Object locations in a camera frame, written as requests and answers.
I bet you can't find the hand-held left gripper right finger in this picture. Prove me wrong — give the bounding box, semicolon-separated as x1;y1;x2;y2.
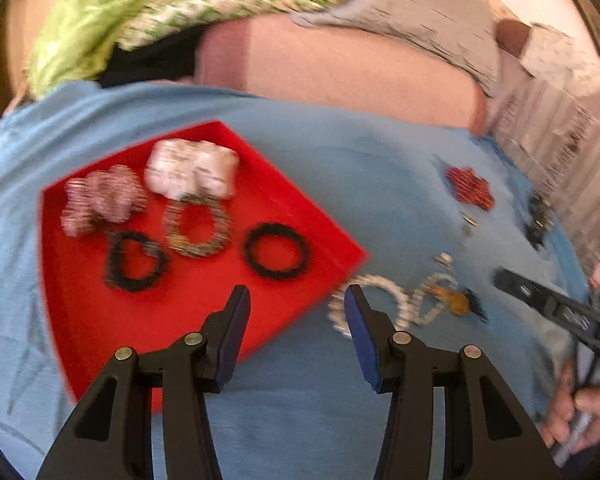
343;283;564;480

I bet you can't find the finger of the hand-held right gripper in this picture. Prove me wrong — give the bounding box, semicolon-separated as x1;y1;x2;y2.
494;267;600;362

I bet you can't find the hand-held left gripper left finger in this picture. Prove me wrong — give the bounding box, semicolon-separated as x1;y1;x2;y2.
35;284;253;480

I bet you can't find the black braided hair tie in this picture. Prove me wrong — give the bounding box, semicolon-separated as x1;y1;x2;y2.
243;223;309;279

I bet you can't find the red tray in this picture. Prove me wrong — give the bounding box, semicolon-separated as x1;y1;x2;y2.
40;119;371;416

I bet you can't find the gold bead bracelet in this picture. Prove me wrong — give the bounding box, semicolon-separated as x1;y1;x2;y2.
162;193;234;259

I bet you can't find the black satin hair tie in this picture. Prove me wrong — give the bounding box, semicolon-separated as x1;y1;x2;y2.
104;229;169;294

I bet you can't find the white cherry-print scrunchie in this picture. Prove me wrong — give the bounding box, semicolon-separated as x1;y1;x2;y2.
143;139;240;199

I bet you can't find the red plaid scrunchie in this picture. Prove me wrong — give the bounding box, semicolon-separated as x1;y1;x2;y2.
62;164;149;237

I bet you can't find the person's right hand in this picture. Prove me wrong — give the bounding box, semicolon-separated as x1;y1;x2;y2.
539;359;600;457

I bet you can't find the black lace scrunchie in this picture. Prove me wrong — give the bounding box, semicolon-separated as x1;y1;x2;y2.
465;289;490;324

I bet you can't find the dark jewellery piece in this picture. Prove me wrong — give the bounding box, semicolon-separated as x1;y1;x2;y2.
526;192;554;249

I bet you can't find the blue towel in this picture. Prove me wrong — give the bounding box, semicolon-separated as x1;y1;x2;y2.
0;81;600;480

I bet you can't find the striped floral pillow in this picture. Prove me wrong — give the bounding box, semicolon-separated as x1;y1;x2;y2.
484;79;600;247

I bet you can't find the red polka-dot scrunchie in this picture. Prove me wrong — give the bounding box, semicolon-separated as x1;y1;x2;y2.
445;167;496;211

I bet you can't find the white floral cloth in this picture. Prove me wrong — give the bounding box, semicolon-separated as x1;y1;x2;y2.
521;22;600;99

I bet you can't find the pink quilted cushion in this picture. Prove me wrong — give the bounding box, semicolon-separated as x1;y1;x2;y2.
194;14;489;134

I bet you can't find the black cloth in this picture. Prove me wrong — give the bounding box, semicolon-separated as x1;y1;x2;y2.
96;29;207;89

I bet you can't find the grey embossed pillow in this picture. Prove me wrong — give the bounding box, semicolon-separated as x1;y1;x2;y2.
289;0;504;99

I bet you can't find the green quilt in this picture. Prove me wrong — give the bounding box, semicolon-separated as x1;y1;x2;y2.
29;0;377;102

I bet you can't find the large pearl bracelet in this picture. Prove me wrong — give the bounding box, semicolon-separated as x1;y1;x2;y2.
328;273;412;337

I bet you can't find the silver bracelet with amber charm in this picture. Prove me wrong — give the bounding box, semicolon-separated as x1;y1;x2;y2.
409;272;459;327

